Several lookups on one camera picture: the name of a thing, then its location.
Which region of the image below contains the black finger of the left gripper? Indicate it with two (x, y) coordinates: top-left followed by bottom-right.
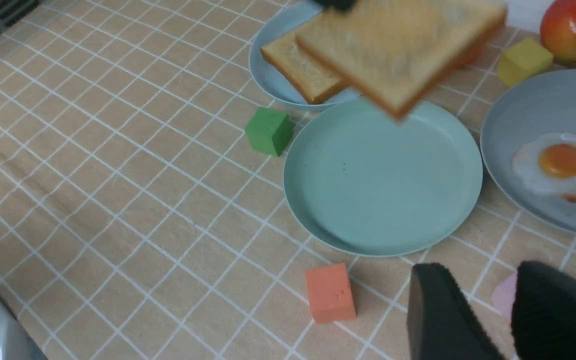
(315, 0), (357, 13)

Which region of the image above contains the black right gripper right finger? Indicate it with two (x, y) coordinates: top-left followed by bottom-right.
(510, 260), (576, 360)

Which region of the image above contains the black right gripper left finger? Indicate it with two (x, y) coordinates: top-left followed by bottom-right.
(407, 263), (505, 360)

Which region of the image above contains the toast slice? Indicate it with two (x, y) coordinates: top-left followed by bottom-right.
(295, 0), (508, 120)
(260, 30), (348, 105)

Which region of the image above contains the pink cube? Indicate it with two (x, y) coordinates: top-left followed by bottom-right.
(491, 272), (517, 322)

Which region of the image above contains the light blue left plate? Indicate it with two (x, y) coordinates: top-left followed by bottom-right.
(248, 0), (359, 112)

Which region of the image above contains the orange-red cube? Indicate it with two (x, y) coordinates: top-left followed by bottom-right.
(305, 263), (357, 324)

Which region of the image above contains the green cube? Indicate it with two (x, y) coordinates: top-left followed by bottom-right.
(244, 106), (294, 157)

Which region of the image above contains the fried egg front left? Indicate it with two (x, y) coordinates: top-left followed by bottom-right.
(510, 133), (576, 203)

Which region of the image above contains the mint green centre plate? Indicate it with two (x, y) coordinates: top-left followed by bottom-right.
(283, 98), (483, 258)

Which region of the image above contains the yellow cube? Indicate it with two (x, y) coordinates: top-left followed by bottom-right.
(497, 38), (554, 87)

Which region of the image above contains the grey-blue right plate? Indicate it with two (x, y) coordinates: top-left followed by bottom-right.
(480, 69), (576, 235)

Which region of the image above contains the checkered tan tablecloth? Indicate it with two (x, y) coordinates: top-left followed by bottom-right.
(0, 0), (576, 360)

